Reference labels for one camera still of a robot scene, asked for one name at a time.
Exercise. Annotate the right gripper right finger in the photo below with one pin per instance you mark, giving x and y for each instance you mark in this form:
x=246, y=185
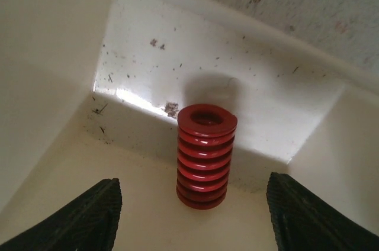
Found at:
x=303, y=221

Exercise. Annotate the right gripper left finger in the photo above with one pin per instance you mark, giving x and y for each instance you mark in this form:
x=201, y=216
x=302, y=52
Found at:
x=89, y=222

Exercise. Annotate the large red spring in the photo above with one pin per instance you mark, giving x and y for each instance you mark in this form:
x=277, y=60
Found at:
x=206, y=135

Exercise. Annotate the white spring tray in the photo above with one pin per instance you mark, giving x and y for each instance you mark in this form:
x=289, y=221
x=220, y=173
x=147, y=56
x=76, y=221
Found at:
x=90, y=89

